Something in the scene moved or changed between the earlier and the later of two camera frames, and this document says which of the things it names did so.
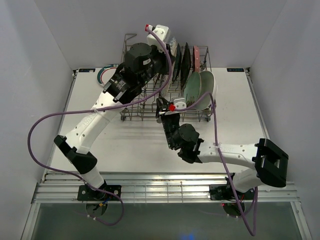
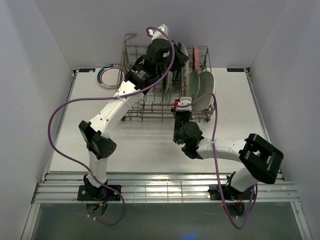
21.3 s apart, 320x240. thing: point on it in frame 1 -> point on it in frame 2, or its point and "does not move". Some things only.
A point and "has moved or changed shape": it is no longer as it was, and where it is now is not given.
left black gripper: [165, 69] -> [180, 56]
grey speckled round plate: [164, 78] has moved or changed shape
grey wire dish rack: [187, 90] does not move
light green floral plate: [192, 91] does not move
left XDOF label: [86, 70] does not move
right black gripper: [162, 109] -> [177, 113]
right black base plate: [224, 192] does not move
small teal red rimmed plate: [106, 73] does not move
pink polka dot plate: [196, 59] does not move
